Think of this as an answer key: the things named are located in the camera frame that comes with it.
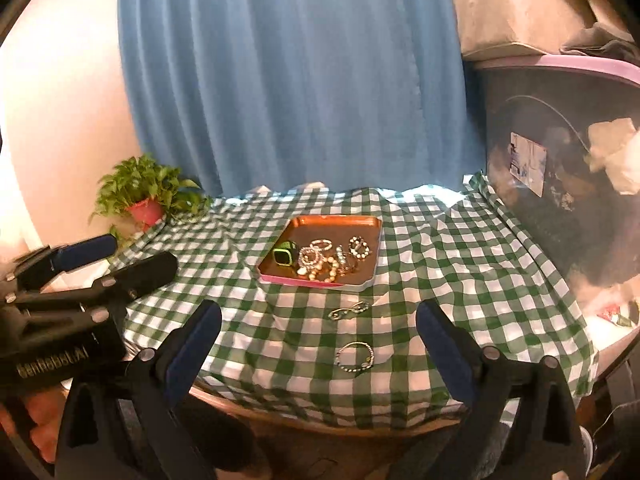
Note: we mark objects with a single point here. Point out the clear storage bin purple lid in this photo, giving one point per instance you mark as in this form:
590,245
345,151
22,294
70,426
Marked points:
565,240

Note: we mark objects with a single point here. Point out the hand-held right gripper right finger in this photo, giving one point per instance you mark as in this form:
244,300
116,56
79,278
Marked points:
445,355

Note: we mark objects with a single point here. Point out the copper tray pink rim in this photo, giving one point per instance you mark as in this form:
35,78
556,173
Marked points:
305,227

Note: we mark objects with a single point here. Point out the person's left hand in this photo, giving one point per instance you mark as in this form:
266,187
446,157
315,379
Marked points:
42,420

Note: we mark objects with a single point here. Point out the dark cloth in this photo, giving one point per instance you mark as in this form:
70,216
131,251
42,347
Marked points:
605,42

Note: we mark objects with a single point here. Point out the green smart watch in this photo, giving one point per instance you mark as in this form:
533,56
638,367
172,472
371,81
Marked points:
286,256

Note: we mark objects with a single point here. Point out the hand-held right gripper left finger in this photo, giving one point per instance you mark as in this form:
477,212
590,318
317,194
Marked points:
195,350

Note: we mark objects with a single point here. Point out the potted green plant red pot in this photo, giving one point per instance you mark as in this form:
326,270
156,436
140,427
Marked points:
145,210

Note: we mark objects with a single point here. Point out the blue curtain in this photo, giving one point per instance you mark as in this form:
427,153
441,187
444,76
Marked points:
300,85

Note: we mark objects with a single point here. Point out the green white checked tablecloth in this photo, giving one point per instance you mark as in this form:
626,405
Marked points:
450,280

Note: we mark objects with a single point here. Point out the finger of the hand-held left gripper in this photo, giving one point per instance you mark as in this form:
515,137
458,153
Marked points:
145,272
85,254

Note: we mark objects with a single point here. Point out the red patterned packet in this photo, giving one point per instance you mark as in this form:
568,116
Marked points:
620,316

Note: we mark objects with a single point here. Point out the white cloth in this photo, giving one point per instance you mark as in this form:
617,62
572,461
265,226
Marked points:
615,152

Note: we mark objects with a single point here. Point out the white label sticker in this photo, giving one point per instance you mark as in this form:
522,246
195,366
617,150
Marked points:
526,162

